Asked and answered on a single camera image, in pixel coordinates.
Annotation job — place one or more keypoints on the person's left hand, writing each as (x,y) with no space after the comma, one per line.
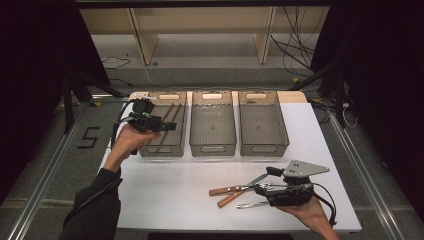
(126,143)

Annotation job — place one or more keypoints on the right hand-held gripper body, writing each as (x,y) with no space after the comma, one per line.
(290,196)

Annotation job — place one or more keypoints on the black metal stand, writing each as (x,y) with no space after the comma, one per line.
(340,100)
(68,110)

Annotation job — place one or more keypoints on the aluminium floor rail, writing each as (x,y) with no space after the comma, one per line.
(366,176)
(43,186)

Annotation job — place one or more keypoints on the person's right hand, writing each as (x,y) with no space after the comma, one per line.
(313,215)

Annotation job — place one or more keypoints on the black curtain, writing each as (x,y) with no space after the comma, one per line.
(393,83)
(33,66)

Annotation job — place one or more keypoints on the beige wooden shelf unit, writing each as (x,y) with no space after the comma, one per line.
(200,20)

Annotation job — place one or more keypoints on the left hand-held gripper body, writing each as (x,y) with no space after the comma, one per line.
(145,121)

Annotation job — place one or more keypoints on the grey transparent plastic bin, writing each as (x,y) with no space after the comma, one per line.
(212,126)
(173,140)
(262,126)

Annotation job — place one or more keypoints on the silver metal utensil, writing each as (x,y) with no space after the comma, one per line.
(250,205)

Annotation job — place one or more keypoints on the white table mat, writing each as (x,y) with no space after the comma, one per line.
(200,173)

